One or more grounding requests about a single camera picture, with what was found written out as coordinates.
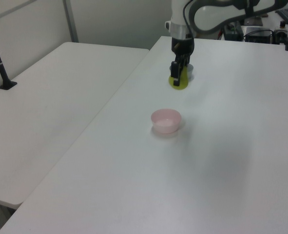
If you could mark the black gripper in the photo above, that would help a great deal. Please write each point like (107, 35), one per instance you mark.
(182, 47)

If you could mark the yellow-green plastic cup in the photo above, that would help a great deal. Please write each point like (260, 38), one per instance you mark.
(182, 84)

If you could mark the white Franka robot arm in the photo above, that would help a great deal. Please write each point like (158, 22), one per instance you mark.
(207, 17)

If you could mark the pink plastic bowl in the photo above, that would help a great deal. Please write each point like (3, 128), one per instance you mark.
(165, 123)

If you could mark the light blue small cup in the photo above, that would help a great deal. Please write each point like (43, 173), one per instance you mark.
(190, 71)

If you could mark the dark device with green parts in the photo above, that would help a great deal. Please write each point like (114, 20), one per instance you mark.
(232, 31)

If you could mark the black electronics box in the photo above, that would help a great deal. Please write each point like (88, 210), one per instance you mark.
(258, 35)

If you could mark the white side table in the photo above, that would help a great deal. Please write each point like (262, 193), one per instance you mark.
(51, 109)

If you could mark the grey partition post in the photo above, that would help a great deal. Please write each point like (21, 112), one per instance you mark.
(70, 19)

